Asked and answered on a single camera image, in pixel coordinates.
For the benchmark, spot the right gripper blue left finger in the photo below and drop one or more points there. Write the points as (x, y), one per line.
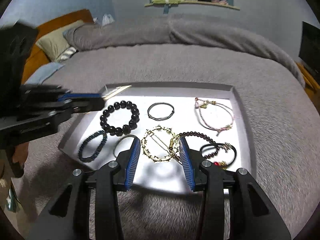
(66, 215)

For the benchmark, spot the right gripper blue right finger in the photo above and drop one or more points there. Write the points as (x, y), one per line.
(252, 214)

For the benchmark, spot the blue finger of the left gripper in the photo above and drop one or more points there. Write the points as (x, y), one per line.
(80, 96)
(86, 104)

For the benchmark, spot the gold round hair clip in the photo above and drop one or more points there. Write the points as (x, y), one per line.
(160, 144)

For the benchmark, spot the light blue sheet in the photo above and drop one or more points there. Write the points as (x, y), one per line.
(43, 73)

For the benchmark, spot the striped pillow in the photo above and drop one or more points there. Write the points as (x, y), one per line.
(67, 54)

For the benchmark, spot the wooden headboard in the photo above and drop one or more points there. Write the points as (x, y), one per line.
(37, 57)

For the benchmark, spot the olive green pillow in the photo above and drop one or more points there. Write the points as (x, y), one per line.
(54, 43)

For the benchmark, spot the white plastic bag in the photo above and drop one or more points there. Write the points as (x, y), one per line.
(107, 19)

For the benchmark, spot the grey cardboard tray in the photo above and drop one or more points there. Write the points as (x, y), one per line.
(168, 109)

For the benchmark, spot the wooden tv stand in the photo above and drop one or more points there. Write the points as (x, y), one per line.
(311, 86)

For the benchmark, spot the wooden window shelf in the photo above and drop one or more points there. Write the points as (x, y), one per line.
(191, 4)

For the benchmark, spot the black television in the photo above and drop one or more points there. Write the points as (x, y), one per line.
(309, 48)

